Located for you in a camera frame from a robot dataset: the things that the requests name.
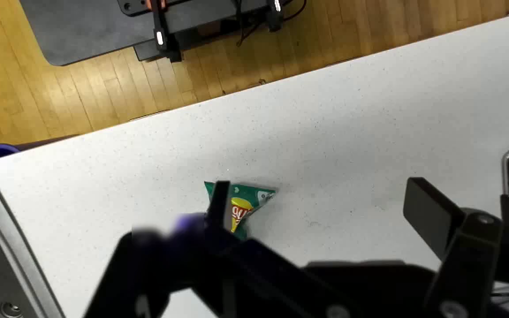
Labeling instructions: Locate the stainless steel double sink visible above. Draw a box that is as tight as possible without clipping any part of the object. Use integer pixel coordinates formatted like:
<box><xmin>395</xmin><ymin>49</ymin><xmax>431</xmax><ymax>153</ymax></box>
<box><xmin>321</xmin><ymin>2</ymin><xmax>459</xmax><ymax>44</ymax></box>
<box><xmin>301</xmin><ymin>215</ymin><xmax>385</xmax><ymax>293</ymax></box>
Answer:
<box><xmin>0</xmin><ymin>185</ymin><xmax>66</xmax><ymax>318</ymax></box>

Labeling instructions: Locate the black stand base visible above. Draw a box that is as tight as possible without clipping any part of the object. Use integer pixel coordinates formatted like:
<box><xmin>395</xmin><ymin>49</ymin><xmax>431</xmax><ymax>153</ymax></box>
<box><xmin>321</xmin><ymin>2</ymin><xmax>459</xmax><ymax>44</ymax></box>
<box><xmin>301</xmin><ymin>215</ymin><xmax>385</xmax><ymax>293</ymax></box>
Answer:
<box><xmin>19</xmin><ymin>0</ymin><xmax>270</xmax><ymax>67</ymax></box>

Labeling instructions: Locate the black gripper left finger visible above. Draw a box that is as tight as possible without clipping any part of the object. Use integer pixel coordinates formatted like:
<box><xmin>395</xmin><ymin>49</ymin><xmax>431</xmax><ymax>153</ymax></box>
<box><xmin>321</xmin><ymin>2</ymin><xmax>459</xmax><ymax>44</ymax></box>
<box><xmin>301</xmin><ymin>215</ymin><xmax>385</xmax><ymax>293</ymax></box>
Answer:
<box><xmin>82</xmin><ymin>180</ymin><xmax>349</xmax><ymax>318</ymax></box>

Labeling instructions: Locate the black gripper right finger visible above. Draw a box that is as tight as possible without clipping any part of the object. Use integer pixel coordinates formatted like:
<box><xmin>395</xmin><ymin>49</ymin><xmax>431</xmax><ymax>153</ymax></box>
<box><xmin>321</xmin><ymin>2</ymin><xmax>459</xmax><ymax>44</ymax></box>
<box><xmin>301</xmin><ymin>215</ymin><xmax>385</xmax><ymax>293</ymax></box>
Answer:
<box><xmin>400</xmin><ymin>175</ymin><xmax>505</xmax><ymax>318</ymax></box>

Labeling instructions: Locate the black stand frame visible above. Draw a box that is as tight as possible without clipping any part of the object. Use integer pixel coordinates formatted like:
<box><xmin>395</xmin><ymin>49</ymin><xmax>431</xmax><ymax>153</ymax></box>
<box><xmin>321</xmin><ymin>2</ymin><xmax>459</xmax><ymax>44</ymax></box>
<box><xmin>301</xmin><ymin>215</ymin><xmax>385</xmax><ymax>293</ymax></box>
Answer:
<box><xmin>116</xmin><ymin>0</ymin><xmax>309</xmax><ymax>63</ymax></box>

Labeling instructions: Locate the green Lays chip bag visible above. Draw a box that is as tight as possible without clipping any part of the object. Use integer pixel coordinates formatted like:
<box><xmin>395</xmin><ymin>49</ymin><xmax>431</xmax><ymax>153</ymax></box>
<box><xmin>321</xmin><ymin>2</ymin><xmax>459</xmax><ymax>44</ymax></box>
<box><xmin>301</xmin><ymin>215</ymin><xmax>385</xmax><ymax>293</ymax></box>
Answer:
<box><xmin>203</xmin><ymin>180</ymin><xmax>277</xmax><ymax>240</ymax></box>

